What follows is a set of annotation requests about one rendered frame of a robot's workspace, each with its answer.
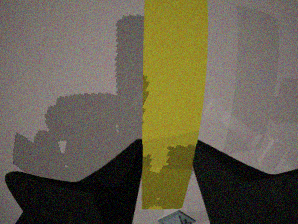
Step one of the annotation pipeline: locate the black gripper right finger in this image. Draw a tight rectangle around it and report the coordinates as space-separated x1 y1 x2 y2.
193 140 298 224

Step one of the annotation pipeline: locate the yellow bar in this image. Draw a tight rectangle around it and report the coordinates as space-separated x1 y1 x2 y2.
141 0 209 210

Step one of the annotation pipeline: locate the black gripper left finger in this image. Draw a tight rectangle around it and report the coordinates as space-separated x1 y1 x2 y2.
5 139 144 224

